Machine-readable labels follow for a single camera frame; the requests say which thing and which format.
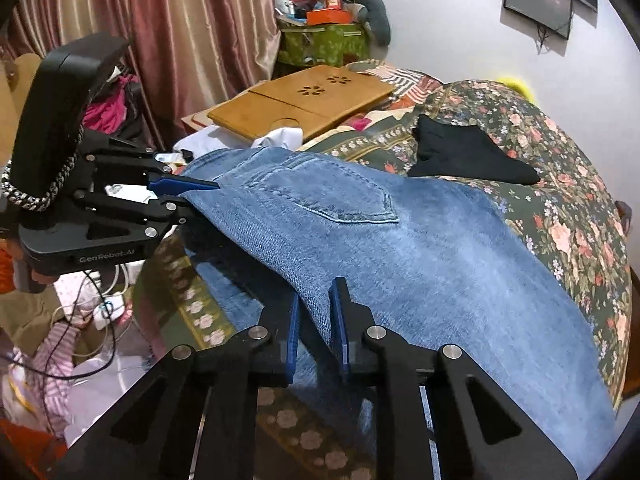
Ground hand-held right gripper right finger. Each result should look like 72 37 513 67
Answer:
328 277 577 480

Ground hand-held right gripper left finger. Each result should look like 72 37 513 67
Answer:
52 294 301 480

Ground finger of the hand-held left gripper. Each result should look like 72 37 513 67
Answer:
72 187 198 244
77 129 221 199

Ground blue denim pants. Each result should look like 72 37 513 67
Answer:
176 146 618 480

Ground pink clothing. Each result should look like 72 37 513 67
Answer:
82 74 142 132

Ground white power strip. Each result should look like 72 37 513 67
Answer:
94 292 127 322

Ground white cloth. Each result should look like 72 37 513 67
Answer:
250 127 305 151

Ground wooden lap desk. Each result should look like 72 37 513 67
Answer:
207 64 396 141

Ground pink striped curtain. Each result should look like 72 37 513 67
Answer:
9 0 292 153

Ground pink striped cloth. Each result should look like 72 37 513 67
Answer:
12 320 83 438

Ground green floral storage box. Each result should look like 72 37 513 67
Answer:
276 19 371 67

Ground black folded cloth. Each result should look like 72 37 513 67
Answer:
407 114 541 186

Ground orange box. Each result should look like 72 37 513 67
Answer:
305 8 352 27

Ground patchwork blanket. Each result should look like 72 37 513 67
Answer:
345 59 447 112

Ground floral bedspread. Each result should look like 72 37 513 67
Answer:
134 79 634 480

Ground yellow fluffy item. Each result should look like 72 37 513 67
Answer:
499 76 534 99

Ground braided wrist strap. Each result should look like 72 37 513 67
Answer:
1 124 84 212

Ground black cable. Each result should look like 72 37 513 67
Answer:
0 269 117 382

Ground small wall monitor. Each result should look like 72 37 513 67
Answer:
502 0 574 40

